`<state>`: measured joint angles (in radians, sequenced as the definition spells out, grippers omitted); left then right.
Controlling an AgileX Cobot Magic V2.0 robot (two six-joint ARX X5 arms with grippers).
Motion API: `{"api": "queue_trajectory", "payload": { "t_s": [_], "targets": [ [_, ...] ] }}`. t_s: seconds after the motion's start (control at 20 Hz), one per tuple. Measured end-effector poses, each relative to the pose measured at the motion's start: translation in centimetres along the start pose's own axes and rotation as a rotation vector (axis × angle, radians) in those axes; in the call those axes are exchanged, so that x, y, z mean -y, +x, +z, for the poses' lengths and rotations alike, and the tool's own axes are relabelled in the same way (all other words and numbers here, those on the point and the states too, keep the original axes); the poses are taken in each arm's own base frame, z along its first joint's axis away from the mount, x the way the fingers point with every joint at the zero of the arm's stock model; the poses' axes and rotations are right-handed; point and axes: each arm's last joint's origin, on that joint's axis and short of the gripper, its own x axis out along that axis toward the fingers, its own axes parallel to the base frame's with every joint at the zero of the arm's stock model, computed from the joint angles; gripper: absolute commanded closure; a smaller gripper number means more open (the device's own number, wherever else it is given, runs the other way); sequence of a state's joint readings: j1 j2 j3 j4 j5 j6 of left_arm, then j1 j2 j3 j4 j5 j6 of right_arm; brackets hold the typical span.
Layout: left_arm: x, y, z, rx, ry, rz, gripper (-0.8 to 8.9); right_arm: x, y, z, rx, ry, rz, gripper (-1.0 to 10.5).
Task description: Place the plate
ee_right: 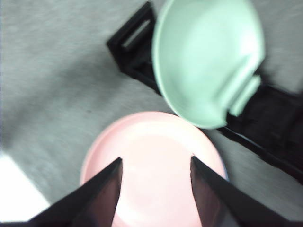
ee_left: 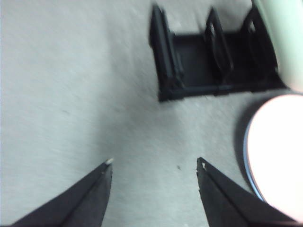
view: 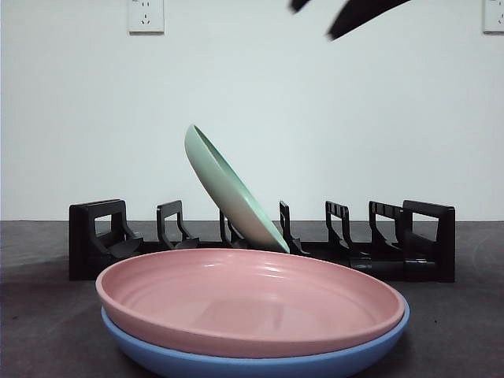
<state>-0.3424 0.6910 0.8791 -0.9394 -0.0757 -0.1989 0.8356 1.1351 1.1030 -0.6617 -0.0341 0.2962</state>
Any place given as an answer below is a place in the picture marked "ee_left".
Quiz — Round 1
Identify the pink plate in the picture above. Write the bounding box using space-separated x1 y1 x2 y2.
247 94 303 218

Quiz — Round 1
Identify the green plate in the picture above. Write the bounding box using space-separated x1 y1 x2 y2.
252 0 303 93

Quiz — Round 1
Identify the blue plate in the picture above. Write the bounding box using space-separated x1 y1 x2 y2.
242 93 303 204

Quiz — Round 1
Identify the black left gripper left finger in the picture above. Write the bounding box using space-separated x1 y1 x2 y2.
9 158 114 227

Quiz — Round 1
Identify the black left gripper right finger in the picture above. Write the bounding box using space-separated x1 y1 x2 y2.
196 157 299 227

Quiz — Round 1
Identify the black plastic dish rack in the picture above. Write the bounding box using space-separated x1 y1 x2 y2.
148 3 287 103

